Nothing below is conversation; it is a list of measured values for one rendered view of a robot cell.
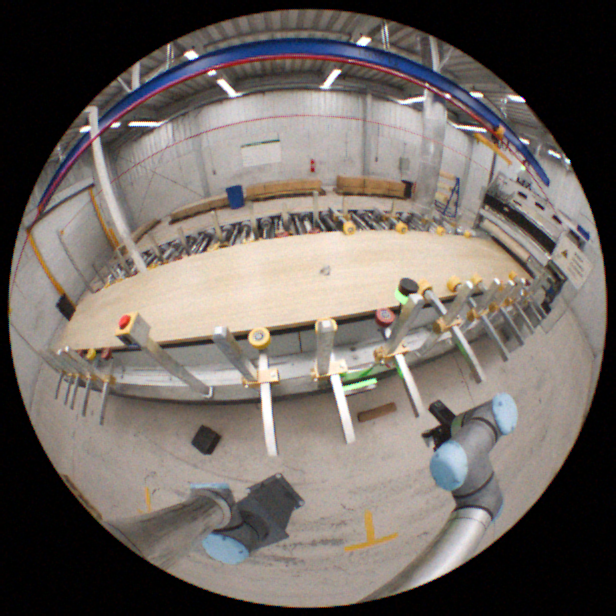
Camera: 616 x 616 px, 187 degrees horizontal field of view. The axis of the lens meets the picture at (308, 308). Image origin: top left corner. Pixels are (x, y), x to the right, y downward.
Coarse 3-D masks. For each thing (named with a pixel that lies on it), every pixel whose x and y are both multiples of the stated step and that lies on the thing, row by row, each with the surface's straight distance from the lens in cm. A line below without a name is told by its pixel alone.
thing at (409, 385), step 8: (384, 328) 78; (384, 336) 77; (400, 360) 72; (400, 368) 71; (400, 376) 72; (408, 376) 71; (408, 384) 70; (408, 392) 70; (416, 392) 70; (416, 400) 69; (416, 408) 69; (416, 416) 70
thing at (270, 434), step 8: (264, 352) 71; (264, 360) 70; (264, 368) 68; (264, 384) 66; (264, 392) 65; (264, 400) 64; (264, 408) 64; (272, 408) 66; (264, 416) 63; (272, 416) 63; (264, 424) 63; (272, 424) 62; (272, 432) 62; (272, 440) 62; (272, 448) 62
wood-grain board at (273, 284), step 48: (288, 240) 123; (336, 240) 122; (384, 240) 133; (432, 240) 165; (480, 240) 251; (144, 288) 147; (192, 288) 108; (240, 288) 91; (288, 288) 83; (336, 288) 83; (384, 288) 89; (96, 336) 160; (192, 336) 82
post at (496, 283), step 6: (492, 282) 90; (498, 282) 89; (492, 288) 91; (498, 288) 92; (486, 294) 93; (492, 294) 91; (480, 300) 95; (486, 300) 93; (480, 306) 95; (480, 312) 98; (462, 324) 104; (468, 324) 101; (462, 330) 104
